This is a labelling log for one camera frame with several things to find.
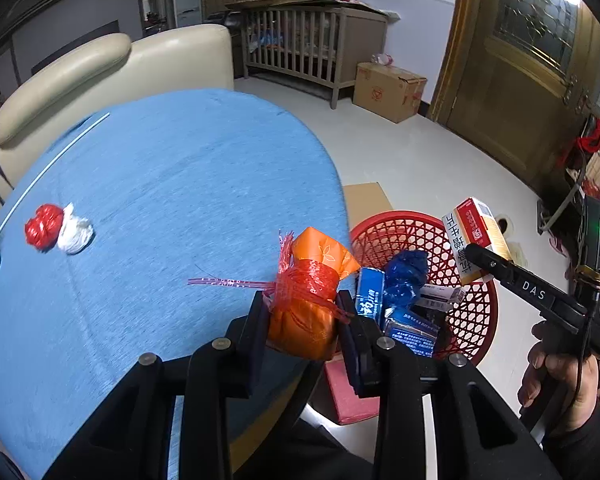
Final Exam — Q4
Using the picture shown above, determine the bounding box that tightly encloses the wooden baby crib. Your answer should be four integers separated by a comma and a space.
225, 0, 396, 111

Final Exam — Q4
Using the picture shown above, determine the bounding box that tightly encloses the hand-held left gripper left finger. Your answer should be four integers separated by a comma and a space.
45, 290, 273, 480

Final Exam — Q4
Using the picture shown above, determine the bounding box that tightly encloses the white purple medicine box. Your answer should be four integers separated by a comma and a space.
415, 282, 467, 311

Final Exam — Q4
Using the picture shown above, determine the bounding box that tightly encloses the wooden door with glass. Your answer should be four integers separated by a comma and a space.
430, 0, 600, 201

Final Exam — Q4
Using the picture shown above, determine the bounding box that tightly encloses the flat cardboard sheet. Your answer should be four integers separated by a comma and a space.
342, 182, 395, 221

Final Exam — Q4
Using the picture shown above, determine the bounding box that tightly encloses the crumpled red plastic wrapper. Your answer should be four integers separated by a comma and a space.
24, 204, 63, 252

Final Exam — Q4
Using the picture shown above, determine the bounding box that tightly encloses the person's right forearm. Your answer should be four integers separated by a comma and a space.
540, 400, 600, 480

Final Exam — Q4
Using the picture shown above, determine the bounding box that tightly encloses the blue tablecloth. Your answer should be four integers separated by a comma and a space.
0, 87, 351, 480

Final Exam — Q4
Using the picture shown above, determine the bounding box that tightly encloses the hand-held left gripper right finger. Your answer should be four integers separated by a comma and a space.
336, 290, 563, 480

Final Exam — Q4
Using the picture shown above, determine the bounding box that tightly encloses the red cloth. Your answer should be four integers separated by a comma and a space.
560, 115, 600, 171

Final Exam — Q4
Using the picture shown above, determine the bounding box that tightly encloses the small red white carton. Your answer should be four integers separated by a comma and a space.
441, 196, 516, 286

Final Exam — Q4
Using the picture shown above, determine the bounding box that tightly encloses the brown cardboard box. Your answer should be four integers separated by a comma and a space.
352, 61, 428, 125

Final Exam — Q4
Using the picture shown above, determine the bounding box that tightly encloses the person's dark clothing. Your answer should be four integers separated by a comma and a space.
230, 417, 376, 480

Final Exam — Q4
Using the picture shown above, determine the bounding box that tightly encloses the person's right hand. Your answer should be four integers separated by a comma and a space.
517, 320, 600, 433

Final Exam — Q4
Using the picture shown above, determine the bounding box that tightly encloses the orange packet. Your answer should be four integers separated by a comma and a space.
187, 226, 361, 361

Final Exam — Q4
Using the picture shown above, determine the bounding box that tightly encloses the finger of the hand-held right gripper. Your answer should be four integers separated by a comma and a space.
464, 242, 581, 321

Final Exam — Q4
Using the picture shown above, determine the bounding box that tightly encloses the blue plastic bag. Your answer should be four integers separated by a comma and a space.
382, 250, 429, 318

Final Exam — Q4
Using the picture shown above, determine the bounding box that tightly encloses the cream leather sofa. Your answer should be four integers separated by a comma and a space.
0, 23, 236, 221

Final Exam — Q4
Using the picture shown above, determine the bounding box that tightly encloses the red plastic basket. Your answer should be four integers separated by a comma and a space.
349, 210, 500, 361

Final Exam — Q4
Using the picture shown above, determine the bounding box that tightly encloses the blue white small box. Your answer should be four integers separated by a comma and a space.
382, 310, 441, 358
355, 266, 387, 322

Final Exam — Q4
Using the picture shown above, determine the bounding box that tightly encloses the red white crumpled bag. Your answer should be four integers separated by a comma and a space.
56, 202, 96, 254

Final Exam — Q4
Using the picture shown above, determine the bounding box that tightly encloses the pink flat box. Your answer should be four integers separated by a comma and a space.
324, 357, 381, 426

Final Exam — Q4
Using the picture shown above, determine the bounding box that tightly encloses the white standing air conditioner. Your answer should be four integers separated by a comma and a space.
170, 0, 202, 29

